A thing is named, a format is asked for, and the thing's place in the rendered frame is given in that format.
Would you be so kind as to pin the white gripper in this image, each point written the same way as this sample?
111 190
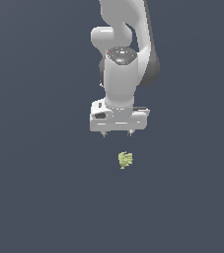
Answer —
116 120

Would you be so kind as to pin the small yellow-green object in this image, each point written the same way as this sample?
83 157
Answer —
125 159

